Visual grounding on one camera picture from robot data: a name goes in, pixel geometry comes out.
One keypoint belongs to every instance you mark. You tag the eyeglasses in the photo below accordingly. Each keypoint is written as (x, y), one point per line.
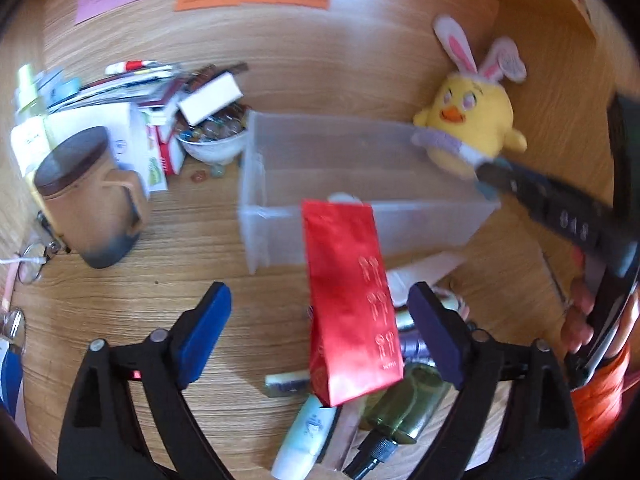
(32, 262)

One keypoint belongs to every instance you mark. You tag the pink pen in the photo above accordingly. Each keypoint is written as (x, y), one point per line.
(9, 285)

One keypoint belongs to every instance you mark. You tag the clear plastic box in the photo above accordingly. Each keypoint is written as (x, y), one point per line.
(320, 160)

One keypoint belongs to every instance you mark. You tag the dark green glass spray bottle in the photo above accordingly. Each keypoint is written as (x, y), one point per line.
(405, 410)

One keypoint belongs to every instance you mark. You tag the brown mug with dark lid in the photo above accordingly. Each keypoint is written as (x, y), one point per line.
(85, 200)

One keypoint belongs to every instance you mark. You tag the red foil packet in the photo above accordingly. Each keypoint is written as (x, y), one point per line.
(350, 300)

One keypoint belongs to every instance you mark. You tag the small green tube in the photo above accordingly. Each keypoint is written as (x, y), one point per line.
(286, 384)

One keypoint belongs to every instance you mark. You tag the white rectangular box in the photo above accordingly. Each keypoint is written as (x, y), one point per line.
(210, 97)

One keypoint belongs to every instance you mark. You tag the pale green spray bottle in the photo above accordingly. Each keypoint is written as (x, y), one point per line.
(27, 100)

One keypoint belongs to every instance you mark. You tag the white paper card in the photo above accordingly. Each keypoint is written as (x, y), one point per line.
(425, 272)

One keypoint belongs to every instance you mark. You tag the white and blue tube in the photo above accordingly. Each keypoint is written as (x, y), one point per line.
(305, 435)

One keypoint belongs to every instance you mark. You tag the white paper carton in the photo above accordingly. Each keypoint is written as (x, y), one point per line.
(127, 135)

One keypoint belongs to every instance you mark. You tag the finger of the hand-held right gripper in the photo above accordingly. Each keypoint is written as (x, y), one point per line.
(550, 205)

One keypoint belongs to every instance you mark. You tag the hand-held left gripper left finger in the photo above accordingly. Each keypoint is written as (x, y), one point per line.
(205, 332)

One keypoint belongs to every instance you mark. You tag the purple bottle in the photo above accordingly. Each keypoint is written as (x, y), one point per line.
(412, 345)

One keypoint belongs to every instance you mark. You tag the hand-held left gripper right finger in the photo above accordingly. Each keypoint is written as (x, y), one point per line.
(435, 342)

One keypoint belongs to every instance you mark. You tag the red and white carton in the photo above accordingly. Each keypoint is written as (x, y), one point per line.
(167, 152)

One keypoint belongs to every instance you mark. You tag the white bowl of marbles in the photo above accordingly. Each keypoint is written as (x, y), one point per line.
(212, 142)

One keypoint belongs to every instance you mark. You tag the stack of papers and booklets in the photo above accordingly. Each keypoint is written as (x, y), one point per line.
(120, 82)

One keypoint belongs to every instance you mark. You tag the person's right hand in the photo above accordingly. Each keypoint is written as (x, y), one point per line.
(577, 317)

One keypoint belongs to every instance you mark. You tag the blue white packet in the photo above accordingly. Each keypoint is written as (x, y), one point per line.
(10, 380)

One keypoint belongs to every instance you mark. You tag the person's right forearm orange sleeve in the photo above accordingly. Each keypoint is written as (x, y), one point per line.
(600, 405)

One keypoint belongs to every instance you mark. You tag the yellow chick plush toy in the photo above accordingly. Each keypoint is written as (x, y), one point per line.
(470, 115)

